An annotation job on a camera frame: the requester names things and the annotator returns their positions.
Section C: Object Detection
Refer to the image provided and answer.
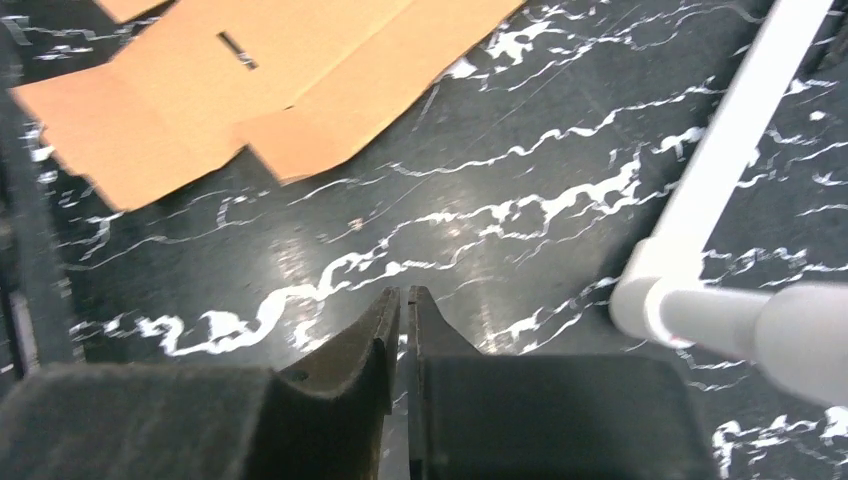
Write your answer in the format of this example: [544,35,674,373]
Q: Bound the white PVC pipe frame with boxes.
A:
[609,0,848,409]

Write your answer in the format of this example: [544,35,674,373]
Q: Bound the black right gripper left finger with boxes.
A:
[1,288,401,479]

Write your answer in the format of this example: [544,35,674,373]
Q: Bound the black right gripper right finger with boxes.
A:
[408,286,718,479]

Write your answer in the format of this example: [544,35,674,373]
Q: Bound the brown cardboard box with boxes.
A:
[11,1,518,210]

